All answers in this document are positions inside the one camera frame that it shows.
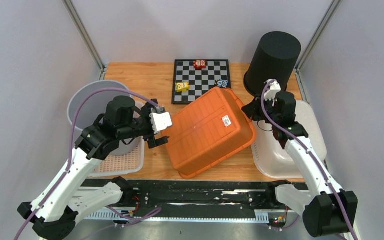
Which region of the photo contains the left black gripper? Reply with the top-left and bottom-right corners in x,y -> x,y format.
118,99 -> 170,147

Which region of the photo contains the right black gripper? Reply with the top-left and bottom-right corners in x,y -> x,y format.
242,94 -> 280,126

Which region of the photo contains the white perforated basket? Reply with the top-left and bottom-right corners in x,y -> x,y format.
89,100 -> 146,178

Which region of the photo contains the orange plastic tub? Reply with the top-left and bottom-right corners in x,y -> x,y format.
162,87 -> 257,179

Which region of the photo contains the large white plastic tub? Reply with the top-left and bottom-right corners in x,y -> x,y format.
250,100 -> 328,180

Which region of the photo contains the black ribbed bin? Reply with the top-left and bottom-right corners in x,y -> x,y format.
243,31 -> 302,97

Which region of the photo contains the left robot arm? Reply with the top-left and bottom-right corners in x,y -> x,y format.
17,95 -> 172,240

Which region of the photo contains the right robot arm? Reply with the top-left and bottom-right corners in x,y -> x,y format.
242,91 -> 358,239

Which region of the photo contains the blue toy block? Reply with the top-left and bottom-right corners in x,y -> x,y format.
214,79 -> 229,89

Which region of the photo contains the black white chessboard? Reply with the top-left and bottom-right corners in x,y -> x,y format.
171,59 -> 232,105

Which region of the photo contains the yellow toy block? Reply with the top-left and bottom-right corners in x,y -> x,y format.
175,81 -> 190,93

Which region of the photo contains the red toy block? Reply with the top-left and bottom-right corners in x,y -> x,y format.
193,59 -> 207,70

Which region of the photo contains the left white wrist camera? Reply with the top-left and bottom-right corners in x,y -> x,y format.
149,112 -> 173,135

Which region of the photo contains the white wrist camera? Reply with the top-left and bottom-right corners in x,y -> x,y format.
262,79 -> 282,101
149,112 -> 173,135

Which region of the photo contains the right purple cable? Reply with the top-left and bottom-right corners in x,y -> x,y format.
260,79 -> 360,240

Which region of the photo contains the purple cable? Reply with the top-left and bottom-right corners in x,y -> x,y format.
13,87 -> 165,240
260,79 -> 360,240

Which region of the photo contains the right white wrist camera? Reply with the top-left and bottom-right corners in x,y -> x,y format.
262,79 -> 282,101

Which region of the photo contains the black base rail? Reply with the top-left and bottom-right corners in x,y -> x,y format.
87,179 -> 312,224

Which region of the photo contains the right aluminium frame post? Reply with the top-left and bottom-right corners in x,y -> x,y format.
294,0 -> 342,104

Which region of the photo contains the aluminium frame post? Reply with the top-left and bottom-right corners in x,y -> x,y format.
62,0 -> 106,73
294,0 -> 342,104

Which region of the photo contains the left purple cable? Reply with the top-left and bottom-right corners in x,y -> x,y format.
13,87 -> 165,240

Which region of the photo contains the left aluminium frame post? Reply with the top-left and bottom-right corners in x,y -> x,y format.
62,0 -> 106,73

